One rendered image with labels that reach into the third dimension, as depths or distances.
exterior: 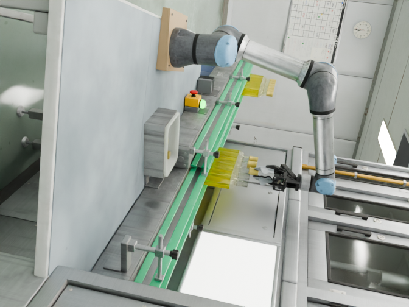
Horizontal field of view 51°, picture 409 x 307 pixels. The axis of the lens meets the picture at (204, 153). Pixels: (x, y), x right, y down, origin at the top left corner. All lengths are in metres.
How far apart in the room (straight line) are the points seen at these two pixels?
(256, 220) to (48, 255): 1.04
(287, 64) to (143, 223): 0.82
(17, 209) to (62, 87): 1.11
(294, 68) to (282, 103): 6.31
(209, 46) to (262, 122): 6.64
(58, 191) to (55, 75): 0.27
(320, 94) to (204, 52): 0.45
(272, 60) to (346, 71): 6.17
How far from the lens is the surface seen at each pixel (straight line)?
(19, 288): 1.13
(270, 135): 8.31
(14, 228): 1.94
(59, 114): 1.02
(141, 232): 1.50
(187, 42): 1.65
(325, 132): 1.71
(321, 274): 1.79
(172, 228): 1.55
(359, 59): 7.85
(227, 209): 1.95
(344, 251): 1.94
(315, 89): 1.66
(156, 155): 1.64
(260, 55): 1.75
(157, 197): 1.67
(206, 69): 2.94
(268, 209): 1.99
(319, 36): 7.70
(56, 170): 1.05
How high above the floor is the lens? 1.23
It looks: 9 degrees down
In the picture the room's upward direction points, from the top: 99 degrees clockwise
